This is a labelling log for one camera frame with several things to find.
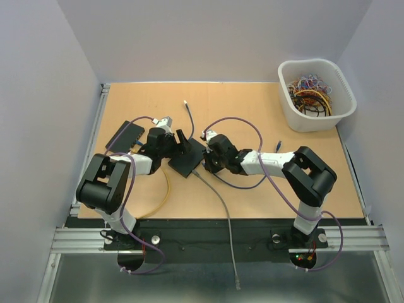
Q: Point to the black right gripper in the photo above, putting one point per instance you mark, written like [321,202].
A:
[207,155]

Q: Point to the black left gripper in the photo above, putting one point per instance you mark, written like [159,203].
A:
[184,144]

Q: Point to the black network switch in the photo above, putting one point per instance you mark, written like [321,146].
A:
[185,164]
[125,137]

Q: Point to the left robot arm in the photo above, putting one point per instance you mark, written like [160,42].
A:
[103,185]

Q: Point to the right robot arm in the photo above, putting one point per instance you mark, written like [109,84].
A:
[308,175]

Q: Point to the white plastic bin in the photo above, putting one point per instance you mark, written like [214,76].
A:
[314,94]

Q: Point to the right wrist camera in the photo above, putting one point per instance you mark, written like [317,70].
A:
[208,135]

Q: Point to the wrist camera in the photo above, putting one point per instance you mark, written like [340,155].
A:
[164,123]
[208,135]

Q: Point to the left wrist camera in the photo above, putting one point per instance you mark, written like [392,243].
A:
[164,123]

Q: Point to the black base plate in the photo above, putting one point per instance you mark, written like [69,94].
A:
[217,241]

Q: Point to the aluminium rail frame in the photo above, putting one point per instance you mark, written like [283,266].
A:
[353,268]

